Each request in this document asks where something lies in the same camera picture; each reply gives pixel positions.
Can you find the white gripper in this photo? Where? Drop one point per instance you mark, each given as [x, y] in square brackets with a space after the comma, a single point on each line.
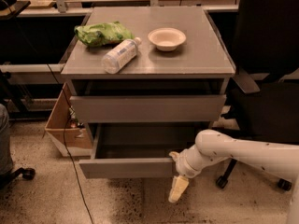
[183, 164]

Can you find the grey drawer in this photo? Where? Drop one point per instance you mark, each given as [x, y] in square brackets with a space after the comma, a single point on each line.
[148, 108]
[137, 150]

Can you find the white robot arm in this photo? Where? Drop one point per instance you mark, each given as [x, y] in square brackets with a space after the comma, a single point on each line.
[211, 147]

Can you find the grey drawer cabinet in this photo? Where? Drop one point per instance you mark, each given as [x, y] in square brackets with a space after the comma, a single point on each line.
[200, 66]

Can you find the grey top drawer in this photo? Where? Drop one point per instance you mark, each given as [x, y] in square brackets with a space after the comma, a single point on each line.
[148, 108]

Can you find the open cardboard box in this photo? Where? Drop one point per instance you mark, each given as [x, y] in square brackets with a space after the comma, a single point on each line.
[68, 137]

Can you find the clear plastic water bottle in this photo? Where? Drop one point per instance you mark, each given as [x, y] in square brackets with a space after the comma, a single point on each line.
[121, 55]

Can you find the white paper bowl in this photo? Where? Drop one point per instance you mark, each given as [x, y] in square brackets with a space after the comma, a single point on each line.
[166, 39]

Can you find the black office chair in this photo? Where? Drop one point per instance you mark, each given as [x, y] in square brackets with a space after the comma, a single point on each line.
[262, 38]

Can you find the black chair caster left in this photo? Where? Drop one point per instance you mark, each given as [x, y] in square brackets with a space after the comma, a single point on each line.
[26, 173]

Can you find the green chip bag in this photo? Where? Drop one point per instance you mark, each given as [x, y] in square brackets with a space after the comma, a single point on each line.
[100, 34]

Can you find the grey fabric object left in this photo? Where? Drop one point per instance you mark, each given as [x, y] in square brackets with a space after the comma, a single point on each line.
[6, 162]

